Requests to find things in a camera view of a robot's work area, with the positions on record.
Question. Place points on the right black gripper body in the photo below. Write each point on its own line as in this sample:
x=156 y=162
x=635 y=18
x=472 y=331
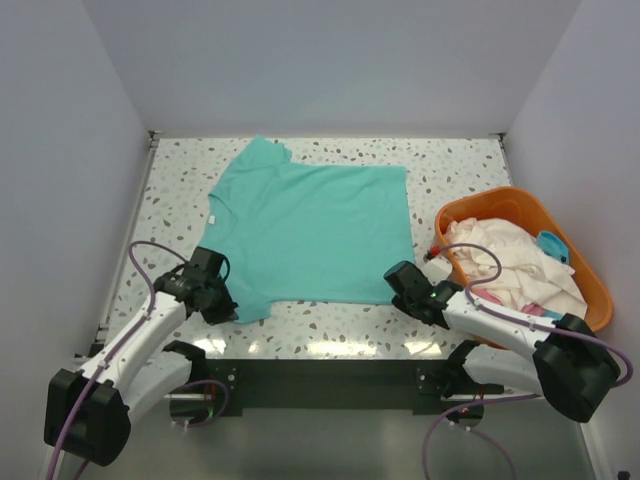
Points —
x=407 y=301

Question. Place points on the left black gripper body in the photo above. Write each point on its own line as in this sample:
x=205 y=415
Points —
x=220 y=307

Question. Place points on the teal t-shirt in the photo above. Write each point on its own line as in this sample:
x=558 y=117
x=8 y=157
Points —
x=294 y=231

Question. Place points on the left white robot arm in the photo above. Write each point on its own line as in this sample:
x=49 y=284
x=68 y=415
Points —
x=90 y=412

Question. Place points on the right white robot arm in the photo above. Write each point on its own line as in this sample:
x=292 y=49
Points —
x=560 y=360

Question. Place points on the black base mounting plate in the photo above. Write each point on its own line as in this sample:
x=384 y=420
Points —
x=419 y=386

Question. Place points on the pink garment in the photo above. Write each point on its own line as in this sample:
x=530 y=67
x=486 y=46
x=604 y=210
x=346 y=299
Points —
x=530 y=308

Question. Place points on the cream white garment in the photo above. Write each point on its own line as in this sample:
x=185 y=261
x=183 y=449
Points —
x=513 y=267

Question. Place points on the orange plastic laundry basket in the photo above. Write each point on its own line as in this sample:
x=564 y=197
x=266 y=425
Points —
x=523 y=209

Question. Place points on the light blue garment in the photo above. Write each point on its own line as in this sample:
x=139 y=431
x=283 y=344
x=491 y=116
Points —
x=553 y=246

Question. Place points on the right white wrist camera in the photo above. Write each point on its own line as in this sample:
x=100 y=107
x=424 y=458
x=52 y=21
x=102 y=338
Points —
x=437 y=267

